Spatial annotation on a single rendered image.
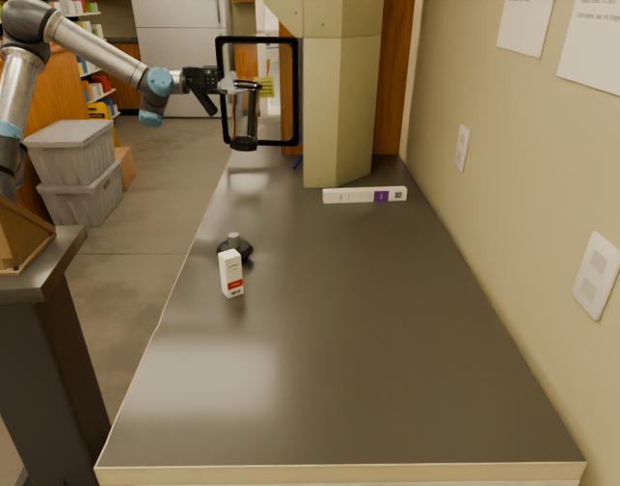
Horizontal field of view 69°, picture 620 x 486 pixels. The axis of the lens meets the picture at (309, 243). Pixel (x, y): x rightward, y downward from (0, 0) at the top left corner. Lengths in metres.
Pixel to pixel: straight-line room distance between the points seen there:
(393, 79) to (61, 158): 2.42
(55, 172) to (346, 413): 3.11
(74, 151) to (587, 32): 3.10
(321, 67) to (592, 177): 0.89
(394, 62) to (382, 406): 1.37
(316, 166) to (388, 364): 0.85
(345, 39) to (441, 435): 1.11
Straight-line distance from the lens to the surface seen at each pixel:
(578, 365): 0.85
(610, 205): 0.77
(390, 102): 1.88
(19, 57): 1.62
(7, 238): 1.22
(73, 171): 3.55
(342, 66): 1.47
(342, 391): 0.79
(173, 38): 6.55
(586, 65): 0.85
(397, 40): 1.85
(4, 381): 1.50
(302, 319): 0.93
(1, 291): 1.22
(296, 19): 1.44
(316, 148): 1.51
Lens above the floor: 1.52
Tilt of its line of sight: 29 degrees down
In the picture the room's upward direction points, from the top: straight up
